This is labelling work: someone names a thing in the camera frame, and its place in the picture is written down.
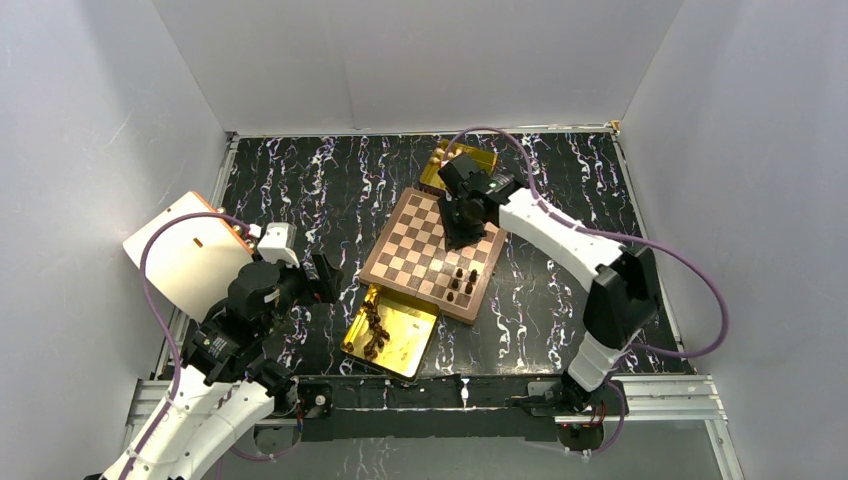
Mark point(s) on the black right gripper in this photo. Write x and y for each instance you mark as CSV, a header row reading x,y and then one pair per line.
x,y
453,237

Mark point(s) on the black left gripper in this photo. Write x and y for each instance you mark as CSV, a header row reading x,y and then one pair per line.
x,y
325,288

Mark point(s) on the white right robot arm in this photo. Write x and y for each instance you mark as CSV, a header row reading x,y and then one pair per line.
x,y
621,282

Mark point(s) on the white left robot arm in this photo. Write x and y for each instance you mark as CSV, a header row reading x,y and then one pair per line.
x,y
223,385

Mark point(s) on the gold tin with light pieces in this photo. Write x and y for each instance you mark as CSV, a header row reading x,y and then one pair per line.
x,y
432,183

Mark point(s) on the pile of dark chess pieces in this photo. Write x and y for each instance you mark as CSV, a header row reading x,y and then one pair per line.
x,y
372,335

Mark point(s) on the gold tin with dark pieces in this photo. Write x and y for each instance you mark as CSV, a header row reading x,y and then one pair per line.
x,y
410,322

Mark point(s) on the wooden folding chess board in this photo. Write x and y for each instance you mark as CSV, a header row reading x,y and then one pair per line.
x,y
410,257

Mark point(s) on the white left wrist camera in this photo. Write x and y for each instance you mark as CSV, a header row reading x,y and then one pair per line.
x,y
277,244

